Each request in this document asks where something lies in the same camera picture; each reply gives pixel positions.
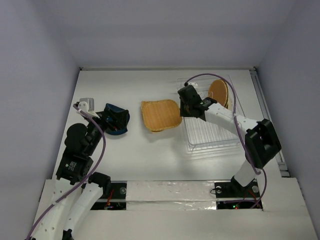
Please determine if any dark blue plate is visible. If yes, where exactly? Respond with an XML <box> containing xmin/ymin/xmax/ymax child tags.
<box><xmin>104</xmin><ymin>103</ymin><xmax>130</xmax><ymax>136</ymax></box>

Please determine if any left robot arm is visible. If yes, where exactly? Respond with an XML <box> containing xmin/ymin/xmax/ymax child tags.
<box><xmin>26</xmin><ymin>104</ymin><xmax>130</xmax><ymax>240</ymax></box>

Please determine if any small woven plate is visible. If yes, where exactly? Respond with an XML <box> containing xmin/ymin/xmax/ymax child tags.
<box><xmin>180</xmin><ymin>101</ymin><xmax>191</xmax><ymax>117</ymax></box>

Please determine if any square woven plate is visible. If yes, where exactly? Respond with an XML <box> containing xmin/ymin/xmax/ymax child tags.
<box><xmin>141</xmin><ymin>99</ymin><xmax>182</xmax><ymax>126</ymax></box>
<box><xmin>145</xmin><ymin>124</ymin><xmax>180</xmax><ymax>133</ymax></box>

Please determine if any round woven plate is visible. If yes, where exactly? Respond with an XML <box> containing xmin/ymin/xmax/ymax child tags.
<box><xmin>208</xmin><ymin>79</ymin><xmax>226</xmax><ymax>106</ymax></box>

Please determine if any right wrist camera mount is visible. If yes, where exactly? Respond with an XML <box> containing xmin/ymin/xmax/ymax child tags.
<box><xmin>188</xmin><ymin>82</ymin><xmax>198</xmax><ymax>88</ymax></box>

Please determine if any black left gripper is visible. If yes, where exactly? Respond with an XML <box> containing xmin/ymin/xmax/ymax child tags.
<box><xmin>86</xmin><ymin>106</ymin><xmax>129</xmax><ymax>154</ymax></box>

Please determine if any round bamboo plate green rim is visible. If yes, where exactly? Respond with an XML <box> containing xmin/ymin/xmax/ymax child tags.
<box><xmin>224</xmin><ymin>82</ymin><xmax>229</xmax><ymax>108</ymax></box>

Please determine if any purple cable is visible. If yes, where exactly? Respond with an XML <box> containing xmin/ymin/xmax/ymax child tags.
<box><xmin>24</xmin><ymin>104</ymin><xmax>107</xmax><ymax>240</ymax></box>
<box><xmin>183</xmin><ymin>73</ymin><xmax>267</xmax><ymax>210</ymax></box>

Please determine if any clear wire dish rack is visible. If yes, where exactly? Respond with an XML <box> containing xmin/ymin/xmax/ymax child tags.
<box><xmin>183</xmin><ymin>75</ymin><xmax>245</xmax><ymax>152</ymax></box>

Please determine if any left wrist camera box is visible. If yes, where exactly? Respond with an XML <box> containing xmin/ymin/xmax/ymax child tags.
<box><xmin>73</xmin><ymin>97</ymin><xmax>95</xmax><ymax>113</ymax></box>

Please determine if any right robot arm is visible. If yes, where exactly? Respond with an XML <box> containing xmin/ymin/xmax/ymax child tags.
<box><xmin>177</xmin><ymin>85</ymin><xmax>282</xmax><ymax>196</ymax></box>

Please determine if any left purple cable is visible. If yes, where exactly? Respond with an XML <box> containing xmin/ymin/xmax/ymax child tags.
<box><xmin>24</xmin><ymin>104</ymin><xmax>107</xmax><ymax>240</ymax></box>

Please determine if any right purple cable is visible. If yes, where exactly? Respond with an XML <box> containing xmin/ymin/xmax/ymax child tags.
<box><xmin>183</xmin><ymin>73</ymin><xmax>267</xmax><ymax>210</ymax></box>

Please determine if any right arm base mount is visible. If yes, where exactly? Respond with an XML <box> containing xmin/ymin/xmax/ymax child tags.
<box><xmin>210</xmin><ymin>180</ymin><xmax>263</xmax><ymax>210</ymax></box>

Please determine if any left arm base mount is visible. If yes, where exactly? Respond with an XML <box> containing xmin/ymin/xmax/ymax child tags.
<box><xmin>91</xmin><ymin>181</ymin><xmax>127</xmax><ymax>211</ymax></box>

